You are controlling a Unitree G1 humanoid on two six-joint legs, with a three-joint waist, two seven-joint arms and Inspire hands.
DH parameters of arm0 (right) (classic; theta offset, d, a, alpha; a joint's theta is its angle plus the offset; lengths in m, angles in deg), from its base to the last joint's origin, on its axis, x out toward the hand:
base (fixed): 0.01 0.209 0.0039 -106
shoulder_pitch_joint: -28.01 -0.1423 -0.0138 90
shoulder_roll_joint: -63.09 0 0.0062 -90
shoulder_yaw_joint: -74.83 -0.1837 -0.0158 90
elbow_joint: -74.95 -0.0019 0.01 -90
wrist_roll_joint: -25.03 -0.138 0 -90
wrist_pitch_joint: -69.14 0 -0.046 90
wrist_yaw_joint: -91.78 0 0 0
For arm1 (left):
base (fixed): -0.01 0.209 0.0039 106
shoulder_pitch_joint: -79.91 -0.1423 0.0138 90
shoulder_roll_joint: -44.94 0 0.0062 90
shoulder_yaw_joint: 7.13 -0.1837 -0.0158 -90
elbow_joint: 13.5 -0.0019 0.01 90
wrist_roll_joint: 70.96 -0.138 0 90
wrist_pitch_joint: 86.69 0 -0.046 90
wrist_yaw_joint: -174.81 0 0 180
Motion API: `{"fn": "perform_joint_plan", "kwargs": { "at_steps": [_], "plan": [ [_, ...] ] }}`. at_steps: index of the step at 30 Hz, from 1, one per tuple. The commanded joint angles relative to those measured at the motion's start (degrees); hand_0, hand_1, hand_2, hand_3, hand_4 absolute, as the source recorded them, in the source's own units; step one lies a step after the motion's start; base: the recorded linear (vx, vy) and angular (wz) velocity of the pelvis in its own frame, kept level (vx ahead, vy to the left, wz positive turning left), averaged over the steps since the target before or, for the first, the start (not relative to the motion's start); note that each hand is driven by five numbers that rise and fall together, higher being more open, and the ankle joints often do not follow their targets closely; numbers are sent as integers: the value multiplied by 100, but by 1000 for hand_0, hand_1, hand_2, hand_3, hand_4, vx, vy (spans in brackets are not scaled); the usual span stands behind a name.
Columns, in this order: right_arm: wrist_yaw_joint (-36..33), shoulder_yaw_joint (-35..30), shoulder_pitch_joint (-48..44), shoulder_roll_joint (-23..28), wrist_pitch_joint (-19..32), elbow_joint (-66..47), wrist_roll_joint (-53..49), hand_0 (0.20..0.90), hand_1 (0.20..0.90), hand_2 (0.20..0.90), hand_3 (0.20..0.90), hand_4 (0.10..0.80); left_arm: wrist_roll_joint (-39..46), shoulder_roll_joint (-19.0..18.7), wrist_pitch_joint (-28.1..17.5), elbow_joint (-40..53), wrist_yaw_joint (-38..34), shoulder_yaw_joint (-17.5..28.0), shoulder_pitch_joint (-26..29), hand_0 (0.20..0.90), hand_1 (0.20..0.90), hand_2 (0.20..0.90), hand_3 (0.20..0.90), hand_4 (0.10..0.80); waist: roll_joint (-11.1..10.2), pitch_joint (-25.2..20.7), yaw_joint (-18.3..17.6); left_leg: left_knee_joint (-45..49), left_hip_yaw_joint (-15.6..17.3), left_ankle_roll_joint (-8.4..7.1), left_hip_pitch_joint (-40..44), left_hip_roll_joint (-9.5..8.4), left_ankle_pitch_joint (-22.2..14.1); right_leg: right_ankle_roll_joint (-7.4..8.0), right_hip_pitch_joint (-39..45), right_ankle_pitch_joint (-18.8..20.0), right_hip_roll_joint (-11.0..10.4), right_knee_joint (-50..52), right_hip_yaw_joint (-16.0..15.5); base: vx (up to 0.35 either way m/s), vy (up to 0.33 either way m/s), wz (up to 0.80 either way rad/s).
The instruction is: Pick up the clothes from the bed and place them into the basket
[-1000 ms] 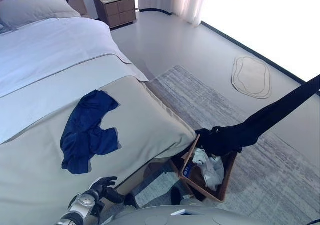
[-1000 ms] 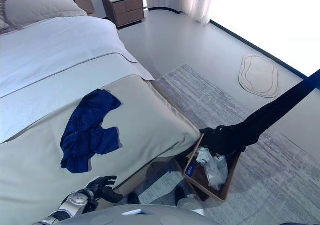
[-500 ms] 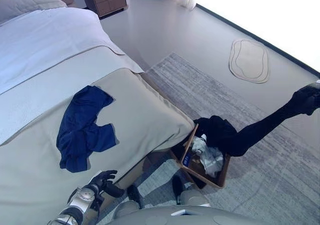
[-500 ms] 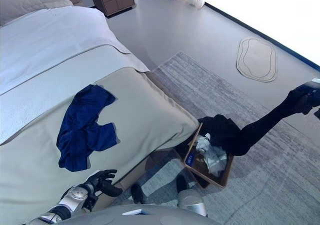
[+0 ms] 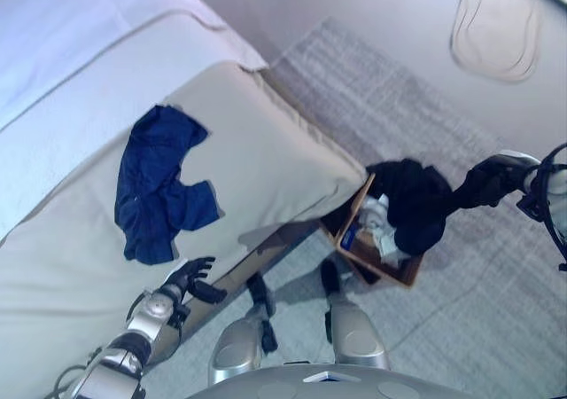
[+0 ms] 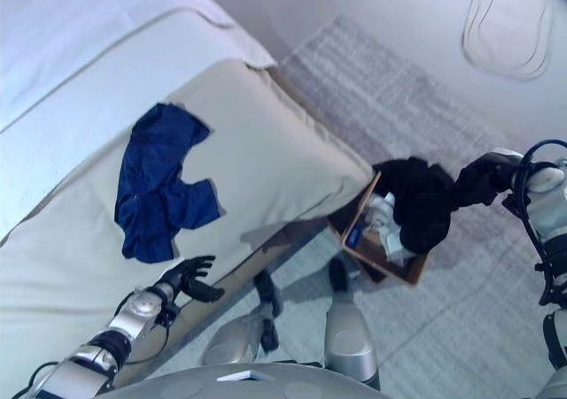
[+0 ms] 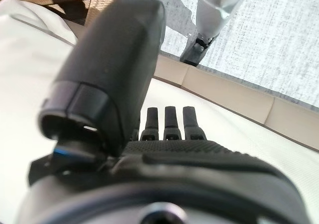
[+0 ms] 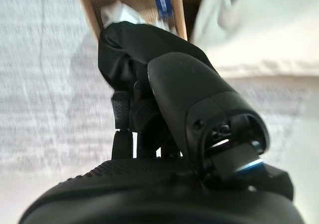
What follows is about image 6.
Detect tan bed frame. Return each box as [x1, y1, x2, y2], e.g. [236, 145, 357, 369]
[110, 66, 377, 389]

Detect brown wicker basket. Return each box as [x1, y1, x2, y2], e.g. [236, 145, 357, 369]
[327, 170, 433, 287]

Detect black garment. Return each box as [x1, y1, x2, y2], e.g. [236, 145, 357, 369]
[371, 155, 493, 254]

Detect grey textured rug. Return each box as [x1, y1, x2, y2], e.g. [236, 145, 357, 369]
[128, 15, 567, 399]

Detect beige bed cover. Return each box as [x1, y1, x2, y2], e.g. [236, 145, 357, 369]
[0, 57, 373, 391]

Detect blue white label card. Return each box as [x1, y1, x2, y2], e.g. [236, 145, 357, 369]
[346, 226, 368, 248]

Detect grey robot torso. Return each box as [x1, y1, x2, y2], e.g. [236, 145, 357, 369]
[95, 362, 391, 399]

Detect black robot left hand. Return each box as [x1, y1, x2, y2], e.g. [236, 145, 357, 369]
[167, 254, 226, 303]

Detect white duvet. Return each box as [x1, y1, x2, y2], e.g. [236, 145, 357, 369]
[0, 0, 279, 245]

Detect white garment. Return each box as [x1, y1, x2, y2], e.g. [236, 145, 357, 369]
[365, 192, 417, 262]

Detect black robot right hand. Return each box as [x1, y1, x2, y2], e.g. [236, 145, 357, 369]
[460, 148, 526, 207]

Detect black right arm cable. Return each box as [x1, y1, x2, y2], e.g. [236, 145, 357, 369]
[502, 139, 567, 307]

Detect blue shorts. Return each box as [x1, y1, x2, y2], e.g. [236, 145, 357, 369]
[114, 103, 222, 265]

